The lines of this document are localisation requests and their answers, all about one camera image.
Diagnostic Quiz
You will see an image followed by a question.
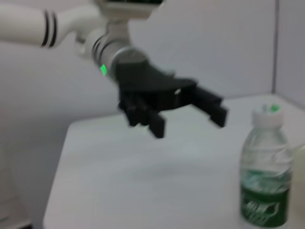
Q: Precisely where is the pale green glass fruit plate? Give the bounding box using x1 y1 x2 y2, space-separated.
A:
291 142 305 229

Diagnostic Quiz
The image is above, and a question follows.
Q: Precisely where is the clear green-label water bottle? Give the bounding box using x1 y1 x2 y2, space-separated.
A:
239 102 294 228

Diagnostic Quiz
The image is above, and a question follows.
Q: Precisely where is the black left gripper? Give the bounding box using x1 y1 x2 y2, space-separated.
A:
114 60 229 139

